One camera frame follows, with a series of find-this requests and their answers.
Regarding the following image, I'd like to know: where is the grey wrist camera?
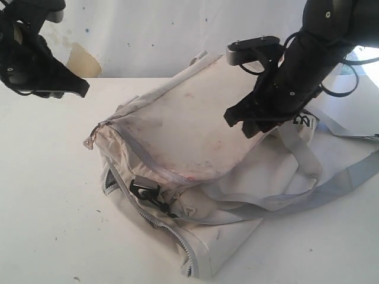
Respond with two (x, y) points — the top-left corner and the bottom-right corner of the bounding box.
(46, 9), (64, 23)
(226, 36), (284, 66)

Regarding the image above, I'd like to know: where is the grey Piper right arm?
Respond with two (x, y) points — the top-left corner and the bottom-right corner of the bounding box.
(224, 1), (378, 138)

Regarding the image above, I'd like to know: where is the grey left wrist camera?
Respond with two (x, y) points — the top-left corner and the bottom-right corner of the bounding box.
(46, 9), (64, 23)

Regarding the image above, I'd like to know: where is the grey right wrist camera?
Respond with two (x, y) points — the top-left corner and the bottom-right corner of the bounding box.
(226, 36), (284, 66)

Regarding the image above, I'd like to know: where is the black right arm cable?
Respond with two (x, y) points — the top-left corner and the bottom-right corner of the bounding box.
(236, 32), (379, 98)

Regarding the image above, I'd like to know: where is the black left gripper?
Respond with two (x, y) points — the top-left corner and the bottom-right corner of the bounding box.
(1, 1), (89, 98)

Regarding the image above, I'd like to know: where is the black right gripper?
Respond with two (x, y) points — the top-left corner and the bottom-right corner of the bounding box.
(223, 70), (320, 138)

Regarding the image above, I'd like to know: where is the white fabric backpack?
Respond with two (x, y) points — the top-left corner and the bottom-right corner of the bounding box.
(84, 52), (378, 279)

